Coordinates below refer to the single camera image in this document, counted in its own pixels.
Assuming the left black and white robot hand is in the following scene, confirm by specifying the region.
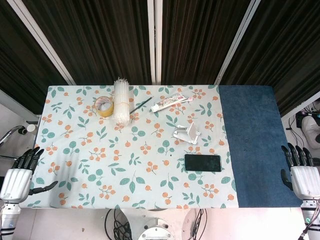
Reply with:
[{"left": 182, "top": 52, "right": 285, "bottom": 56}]
[{"left": 0, "top": 146, "right": 59, "bottom": 203}]

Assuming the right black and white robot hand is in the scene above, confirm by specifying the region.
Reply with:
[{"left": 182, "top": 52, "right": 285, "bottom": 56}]
[{"left": 280, "top": 142, "right": 320, "bottom": 200}]

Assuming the black smartphone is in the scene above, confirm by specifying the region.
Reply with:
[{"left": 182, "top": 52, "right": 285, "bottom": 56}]
[{"left": 184, "top": 153, "right": 222, "bottom": 173}]

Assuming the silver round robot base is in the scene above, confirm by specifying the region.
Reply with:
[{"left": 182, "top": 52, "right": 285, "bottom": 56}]
[{"left": 137, "top": 217, "right": 175, "bottom": 240}]

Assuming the white folding phone stand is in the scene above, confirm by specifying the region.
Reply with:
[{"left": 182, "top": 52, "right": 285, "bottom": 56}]
[{"left": 171, "top": 121, "right": 202, "bottom": 145}]

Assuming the chrome chair leg with caster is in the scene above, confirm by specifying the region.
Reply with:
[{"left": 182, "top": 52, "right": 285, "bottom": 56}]
[{"left": 0, "top": 120, "right": 38, "bottom": 161}]

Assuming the white shoe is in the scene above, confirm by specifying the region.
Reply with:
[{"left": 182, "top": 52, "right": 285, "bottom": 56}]
[{"left": 301, "top": 116, "right": 320, "bottom": 151}]

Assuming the blue felt mat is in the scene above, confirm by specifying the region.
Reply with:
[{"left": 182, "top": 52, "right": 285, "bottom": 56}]
[{"left": 217, "top": 85, "right": 305, "bottom": 209}]

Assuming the black electronic device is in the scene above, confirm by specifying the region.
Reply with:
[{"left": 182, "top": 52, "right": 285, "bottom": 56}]
[{"left": 295, "top": 111, "right": 320, "bottom": 128}]

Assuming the floral orange green tablecloth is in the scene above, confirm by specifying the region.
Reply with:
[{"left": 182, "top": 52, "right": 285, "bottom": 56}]
[{"left": 19, "top": 84, "right": 241, "bottom": 210}]

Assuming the yellow packing tape roll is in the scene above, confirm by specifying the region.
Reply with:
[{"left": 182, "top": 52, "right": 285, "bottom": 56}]
[{"left": 94, "top": 95, "right": 115, "bottom": 117}]

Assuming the dark pleated curtain panel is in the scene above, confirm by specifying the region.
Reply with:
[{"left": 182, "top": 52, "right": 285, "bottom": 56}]
[
  {"left": 161, "top": 0, "right": 252, "bottom": 86},
  {"left": 0, "top": 0, "right": 71, "bottom": 115},
  {"left": 219, "top": 0, "right": 320, "bottom": 117},
  {"left": 22, "top": 0, "right": 153, "bottom": 86}
]

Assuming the clear plastic straw bundle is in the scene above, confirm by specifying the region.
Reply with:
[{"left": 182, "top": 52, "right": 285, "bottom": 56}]
[{"left": 111, "top": 77, "right": 131, "bottom": 125}]

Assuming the white toothpaste tube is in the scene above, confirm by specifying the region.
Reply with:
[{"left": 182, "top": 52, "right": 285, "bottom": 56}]
[{"left": 150, "top": 93, "right": 195, "bottom": 113}]

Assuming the black floor cable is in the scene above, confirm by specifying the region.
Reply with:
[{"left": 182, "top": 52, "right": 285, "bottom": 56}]
[{"left": 286, "top": 116, "right": 305, "bottom": 148}]

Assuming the white frame base bar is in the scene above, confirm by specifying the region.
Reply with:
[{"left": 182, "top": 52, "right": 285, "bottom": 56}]
[{"left": 279, "top": 90, "right": 320, "bottom": 120}]

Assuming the black cable bundle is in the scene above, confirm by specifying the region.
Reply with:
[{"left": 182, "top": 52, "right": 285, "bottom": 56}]
[
  {"left": 104, "top": 208, "right": 132, "bottom": 240},
  {"left": 191, "top": 208, "right": 208, "bottom": 240}
]

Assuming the white frame post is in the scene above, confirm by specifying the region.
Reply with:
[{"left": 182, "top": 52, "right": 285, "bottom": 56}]
[
  {"left": 146, "top": 0, "right": 163, "bottom": 85},
  {"left": 214, "top": 0, "right": 261, "bottom": 86},
  {"left": 6, "top": 0, "right": 77, "bottom": 86}
]

